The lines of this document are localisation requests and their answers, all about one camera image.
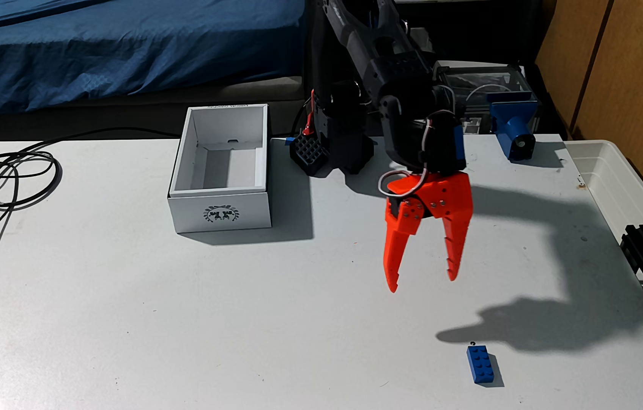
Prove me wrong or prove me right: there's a blue toy brick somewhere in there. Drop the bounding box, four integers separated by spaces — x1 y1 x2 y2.
466 345 496 385

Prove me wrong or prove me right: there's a white cardboard box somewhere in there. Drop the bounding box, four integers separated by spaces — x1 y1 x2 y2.
167 103 272 235

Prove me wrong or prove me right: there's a white plastic bin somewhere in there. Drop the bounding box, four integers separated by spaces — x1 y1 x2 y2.
565 139 643 264

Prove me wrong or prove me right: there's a wooden cabinet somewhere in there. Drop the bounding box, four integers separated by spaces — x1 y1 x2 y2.
535 0 643 231

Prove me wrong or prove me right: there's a blue bed sheet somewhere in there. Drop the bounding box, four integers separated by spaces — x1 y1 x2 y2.
0 0 307 119

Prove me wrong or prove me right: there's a blue printed clamp mount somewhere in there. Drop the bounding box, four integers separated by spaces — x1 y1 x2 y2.
488 94 540 162

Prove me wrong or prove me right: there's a clear acrylic enclosure box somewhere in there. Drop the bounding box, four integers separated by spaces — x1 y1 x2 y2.
434 60 534 136

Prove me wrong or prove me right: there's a grey bed frame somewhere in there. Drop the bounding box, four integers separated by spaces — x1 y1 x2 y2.
0 76 306 142

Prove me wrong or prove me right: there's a long black cable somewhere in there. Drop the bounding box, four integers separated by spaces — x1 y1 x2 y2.
0 126 181 331

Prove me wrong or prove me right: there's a black coiled cable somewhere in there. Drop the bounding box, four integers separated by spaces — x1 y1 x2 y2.
0 149 64 213

